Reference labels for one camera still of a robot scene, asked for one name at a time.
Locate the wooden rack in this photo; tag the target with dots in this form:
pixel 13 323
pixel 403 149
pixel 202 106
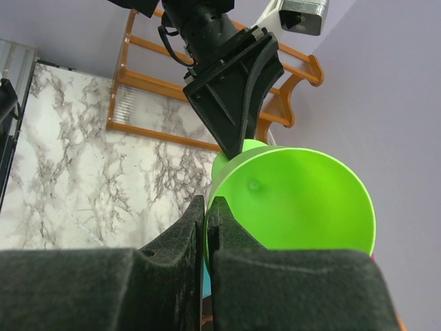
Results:
pixel 142 31

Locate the green wine glass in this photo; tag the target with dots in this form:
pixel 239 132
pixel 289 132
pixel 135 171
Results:
pixel 295 198

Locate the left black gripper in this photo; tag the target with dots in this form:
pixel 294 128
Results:
pixel 227 97

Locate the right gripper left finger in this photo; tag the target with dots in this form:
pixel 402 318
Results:
pixel 157 287

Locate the blue wine glass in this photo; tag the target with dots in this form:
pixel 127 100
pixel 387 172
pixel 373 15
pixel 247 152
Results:
pixel 206 289

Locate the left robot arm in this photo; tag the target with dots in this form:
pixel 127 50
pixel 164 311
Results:
pixel 181 18

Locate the black mounting frame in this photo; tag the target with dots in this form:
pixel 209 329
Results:
pixel 17 68

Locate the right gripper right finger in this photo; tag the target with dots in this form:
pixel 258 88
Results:
pixel 254 288

